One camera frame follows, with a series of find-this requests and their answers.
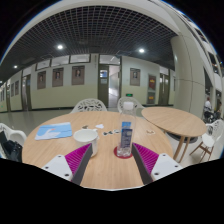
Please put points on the white ceramic mug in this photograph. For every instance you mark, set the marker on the white ceramic mug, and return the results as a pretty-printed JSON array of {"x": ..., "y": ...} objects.
[{"x": 85, "y": 140}]

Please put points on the small dark sticker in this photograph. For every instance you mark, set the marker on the small dark sticker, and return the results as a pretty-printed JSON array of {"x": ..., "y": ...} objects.
[{"x": 85, "y": 127}]

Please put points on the black bag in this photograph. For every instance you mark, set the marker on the black bag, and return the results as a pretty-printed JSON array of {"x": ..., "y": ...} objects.
[{"x": 11, "y": 150}]

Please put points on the group of ceiling lights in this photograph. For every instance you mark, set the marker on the group of ceiling lights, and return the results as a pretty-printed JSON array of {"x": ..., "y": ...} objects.
[{"x": 60, "y": 47}]

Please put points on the person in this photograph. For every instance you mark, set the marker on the person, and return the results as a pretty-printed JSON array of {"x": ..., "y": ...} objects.
[{"x": 208, "y": 106}]

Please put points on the white cloud-shaped sticker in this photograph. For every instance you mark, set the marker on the white cloud-shaped sticker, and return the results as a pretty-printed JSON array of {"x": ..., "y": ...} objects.
[{"x": 99, "y": 126}]

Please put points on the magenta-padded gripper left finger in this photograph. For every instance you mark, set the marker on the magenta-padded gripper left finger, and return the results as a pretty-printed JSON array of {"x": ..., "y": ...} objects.
[{"x": 77, "y": 160}]

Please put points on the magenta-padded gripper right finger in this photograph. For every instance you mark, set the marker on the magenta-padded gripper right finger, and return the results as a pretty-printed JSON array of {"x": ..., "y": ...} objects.
[{"x": 148, "y": 160}]

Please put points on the blue printed paper leaflet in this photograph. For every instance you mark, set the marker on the blue printed paper leaflet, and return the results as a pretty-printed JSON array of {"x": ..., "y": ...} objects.
[{"x": 53, "y": 130}]

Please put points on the white chair with wooden legs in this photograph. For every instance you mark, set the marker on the white chair with wooden legs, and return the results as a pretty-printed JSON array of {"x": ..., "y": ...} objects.
[{"x": 211, "y": 136}]

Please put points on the white plastic armchair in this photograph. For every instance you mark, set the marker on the white plastic armchair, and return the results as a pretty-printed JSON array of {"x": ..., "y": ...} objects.
[{"x": 15, "y": 133}]

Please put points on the white lattice-back chair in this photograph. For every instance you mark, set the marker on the white lattice-back chair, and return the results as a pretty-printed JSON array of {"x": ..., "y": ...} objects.
[
  {"x": 89, "y": 106},
  {"x": 120, "y": 104}
]

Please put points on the round wooden table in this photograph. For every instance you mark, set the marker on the round wooden table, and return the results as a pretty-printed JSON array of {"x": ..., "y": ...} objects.
[{"x": 175, "y": 120}]

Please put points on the small pale outlined sticker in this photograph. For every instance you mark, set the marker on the small pale outlined sticker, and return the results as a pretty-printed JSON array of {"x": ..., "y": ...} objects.
[{"x": 150, "y": 132}]

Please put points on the dark green open doorway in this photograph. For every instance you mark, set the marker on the dark green open doorway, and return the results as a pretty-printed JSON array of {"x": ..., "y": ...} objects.
[{"x": 103, "y": 90}]

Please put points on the clear plastic water bottle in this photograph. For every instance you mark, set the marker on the clear plastic water bottle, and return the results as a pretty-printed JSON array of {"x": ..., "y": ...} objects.
[{"x": 126, "y": 133}]

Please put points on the group of framed wall portraits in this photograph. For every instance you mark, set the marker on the group of framed wall portraits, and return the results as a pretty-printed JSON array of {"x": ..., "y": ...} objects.
[{"x": 77, "y": 75}]

